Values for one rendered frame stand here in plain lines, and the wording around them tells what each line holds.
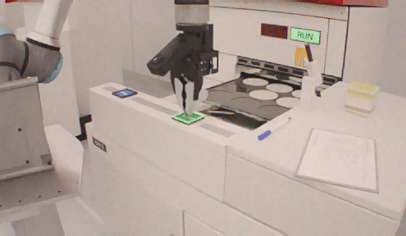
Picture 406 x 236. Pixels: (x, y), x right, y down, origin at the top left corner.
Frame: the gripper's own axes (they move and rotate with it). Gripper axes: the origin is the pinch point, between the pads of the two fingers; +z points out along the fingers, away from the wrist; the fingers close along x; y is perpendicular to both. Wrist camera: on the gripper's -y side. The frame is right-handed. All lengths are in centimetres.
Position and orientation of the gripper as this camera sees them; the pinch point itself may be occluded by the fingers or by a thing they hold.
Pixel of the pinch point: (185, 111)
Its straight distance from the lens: 75.6
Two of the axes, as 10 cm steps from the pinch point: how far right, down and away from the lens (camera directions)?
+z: 0.0, 9.2, 3.9
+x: -7.3, -2.7, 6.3
